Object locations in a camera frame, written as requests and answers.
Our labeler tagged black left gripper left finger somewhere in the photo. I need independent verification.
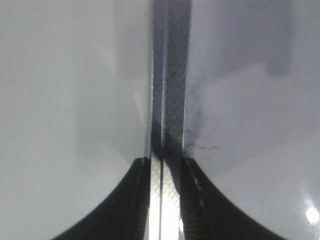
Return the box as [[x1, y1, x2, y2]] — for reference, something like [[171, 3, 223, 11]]
[[55, 157, 151, 240]]

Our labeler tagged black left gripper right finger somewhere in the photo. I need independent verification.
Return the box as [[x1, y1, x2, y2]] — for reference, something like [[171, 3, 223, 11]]
[[180, 158, 281, 240]]

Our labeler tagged white whiteboard with grey frame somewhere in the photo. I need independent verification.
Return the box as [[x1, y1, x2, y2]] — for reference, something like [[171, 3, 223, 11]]
[[145, 0, 320, 240]]

